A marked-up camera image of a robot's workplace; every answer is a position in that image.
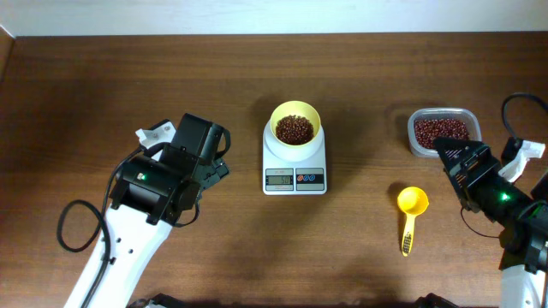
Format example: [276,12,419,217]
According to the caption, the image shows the yellow measuring scoop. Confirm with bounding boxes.
[397,187,429,257]

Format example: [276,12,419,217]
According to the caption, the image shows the red beans in container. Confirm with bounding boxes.
[414,119,470,150]

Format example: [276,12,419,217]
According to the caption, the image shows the clear plastic container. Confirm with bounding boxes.
[407,108,482,158]

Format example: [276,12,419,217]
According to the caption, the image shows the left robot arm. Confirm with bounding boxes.
[66,114,231,307]

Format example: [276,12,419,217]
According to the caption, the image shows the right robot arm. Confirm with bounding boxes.
[434,137,547,307]

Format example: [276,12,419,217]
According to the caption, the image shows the red beans in bowl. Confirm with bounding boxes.
[275,115,314,145]

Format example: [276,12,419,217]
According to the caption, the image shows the yellow plastic bowl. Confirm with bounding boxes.
[269,101,321,147]

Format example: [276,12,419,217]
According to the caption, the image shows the white digital kitchen scale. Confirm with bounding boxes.
[262,121,327,195]

